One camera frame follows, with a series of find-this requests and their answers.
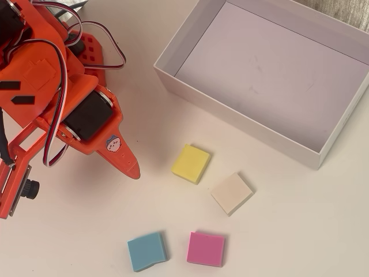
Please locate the cream foam cuboid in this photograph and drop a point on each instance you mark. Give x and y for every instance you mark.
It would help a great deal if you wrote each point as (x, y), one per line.
(230, 192)

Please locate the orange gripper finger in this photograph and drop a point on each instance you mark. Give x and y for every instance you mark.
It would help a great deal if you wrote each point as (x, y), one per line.
(124, 155)

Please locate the blue foam cuboid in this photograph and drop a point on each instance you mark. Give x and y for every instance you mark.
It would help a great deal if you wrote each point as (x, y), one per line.
(147, 251)

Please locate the orange robot base plate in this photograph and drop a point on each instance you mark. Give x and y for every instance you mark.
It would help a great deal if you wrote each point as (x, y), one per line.
(96, 62)

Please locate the wrist camera with orange mount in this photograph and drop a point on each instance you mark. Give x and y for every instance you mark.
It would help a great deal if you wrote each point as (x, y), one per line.
(11, 187)

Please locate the yellow foam cuboid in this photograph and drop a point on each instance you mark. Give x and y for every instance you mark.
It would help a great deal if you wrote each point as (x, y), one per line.
(190, 163)

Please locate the white cardboard bin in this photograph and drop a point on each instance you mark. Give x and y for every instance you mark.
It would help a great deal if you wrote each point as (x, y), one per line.
(274, 72)

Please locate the orange gripper body black servo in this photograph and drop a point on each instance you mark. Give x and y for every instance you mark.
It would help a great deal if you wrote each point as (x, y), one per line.
(86, 115)

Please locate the pink foam cuboid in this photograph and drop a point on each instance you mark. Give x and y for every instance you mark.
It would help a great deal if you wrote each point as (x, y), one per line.
(205, 248)

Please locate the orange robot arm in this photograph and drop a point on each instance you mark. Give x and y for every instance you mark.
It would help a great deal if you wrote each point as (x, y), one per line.
(37, 72)

